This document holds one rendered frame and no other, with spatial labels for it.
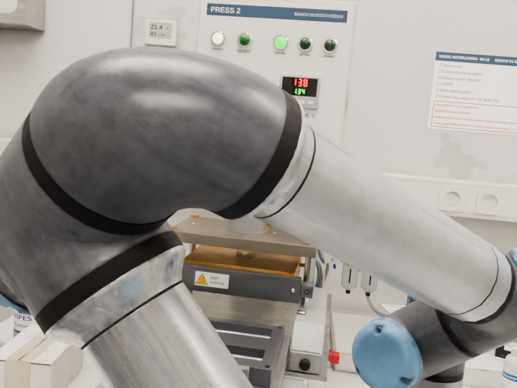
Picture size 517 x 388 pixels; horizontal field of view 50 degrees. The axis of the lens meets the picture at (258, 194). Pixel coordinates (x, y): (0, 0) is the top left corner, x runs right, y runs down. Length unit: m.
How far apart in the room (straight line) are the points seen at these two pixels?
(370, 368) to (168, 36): 1.23
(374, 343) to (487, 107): 1.15
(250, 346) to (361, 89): 0.96
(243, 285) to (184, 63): 0.67
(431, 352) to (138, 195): 0.37
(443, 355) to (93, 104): 0.42
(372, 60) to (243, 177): 1.30
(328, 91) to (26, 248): 0.86
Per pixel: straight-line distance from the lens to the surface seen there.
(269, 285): 0.96
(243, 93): 0.33
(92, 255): 0.37
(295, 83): 1.15
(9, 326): 1.57
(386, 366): 0.60
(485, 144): 1.66
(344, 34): 1.17
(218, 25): 1.20
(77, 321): 0.38
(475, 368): 1.43
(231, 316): 1.12
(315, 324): 0.92
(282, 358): 0.85
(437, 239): 0.45
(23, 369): 1.15
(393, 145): 1.60
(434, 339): 0.59
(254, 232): 1.01
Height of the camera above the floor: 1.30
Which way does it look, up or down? 7 degrees down
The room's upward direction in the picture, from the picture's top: 5 degrees clockwise
